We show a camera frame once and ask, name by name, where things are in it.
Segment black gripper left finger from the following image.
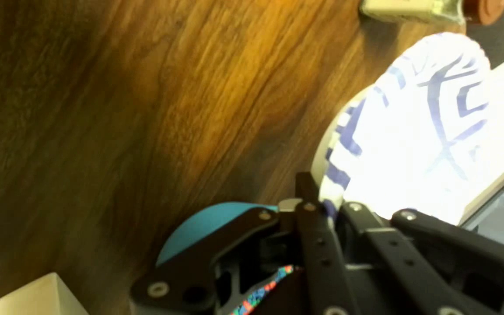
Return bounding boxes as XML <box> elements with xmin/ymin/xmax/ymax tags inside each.
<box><xmin>128</xmin><ymin>169</ymin><xmax>359</xmax><ymax>315</ymax></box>

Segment yellow bowl teal outside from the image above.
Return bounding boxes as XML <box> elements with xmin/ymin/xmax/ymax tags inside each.
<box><xmin>154</xmin><ymin>199</ymin><xmax>282</xmax><ymax>269</ymax></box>

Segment multicoloured items in bowl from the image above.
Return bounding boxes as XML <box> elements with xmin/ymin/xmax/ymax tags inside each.
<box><xmin>235</xmin><ymin>262</ymin><xmax>296</xmax><ymax>315</ymax></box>

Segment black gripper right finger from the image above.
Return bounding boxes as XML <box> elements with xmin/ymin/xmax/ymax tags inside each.
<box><xmin>334</xmin><ymin>199</ymin><xmax>504</xmax><ymax>315</ymax></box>

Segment white bowl blue pattern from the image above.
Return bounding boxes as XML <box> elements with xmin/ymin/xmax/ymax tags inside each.
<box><xmin>310</xmin><ymin>29</ymin><xmax>494</xmax><ymax>227</ymax></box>

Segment round dark wooden table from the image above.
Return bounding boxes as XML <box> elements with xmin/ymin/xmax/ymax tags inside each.
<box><xmin>0</xmin><ymin>0</ymin><xmax>469</xmax><ymax>315</ymax></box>

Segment glass spice jar brown lid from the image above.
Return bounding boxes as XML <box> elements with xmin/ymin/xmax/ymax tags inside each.
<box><xmin>357</xmin><ymin>0</ymin><xmax>504</xmax><ymax>28</ymax></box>

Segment light wooden square box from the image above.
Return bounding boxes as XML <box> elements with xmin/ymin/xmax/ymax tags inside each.
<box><xmin>0</xmin><ymin>269</ymin><xmax>93</xmax><ymax>315</ymax></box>

